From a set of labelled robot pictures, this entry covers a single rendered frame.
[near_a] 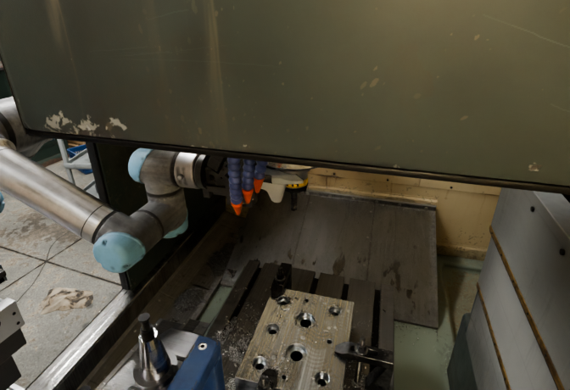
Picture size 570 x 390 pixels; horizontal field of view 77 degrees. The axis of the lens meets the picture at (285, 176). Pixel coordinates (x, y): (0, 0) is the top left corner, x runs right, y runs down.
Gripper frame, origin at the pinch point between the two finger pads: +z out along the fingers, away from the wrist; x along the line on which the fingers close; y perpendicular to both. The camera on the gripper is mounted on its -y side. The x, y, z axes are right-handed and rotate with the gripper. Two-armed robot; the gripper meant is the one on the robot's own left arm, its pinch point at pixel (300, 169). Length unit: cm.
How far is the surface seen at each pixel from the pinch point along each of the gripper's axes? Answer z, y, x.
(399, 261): 26, 72, -73
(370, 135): 13.0, -18.2, 32.5
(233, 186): -4.7, -5.3, 19.0
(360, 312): 13, 55, -23
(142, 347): -15.7, 15.7, 30.0
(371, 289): 15, 55, -33
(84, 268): -186, 140, -101
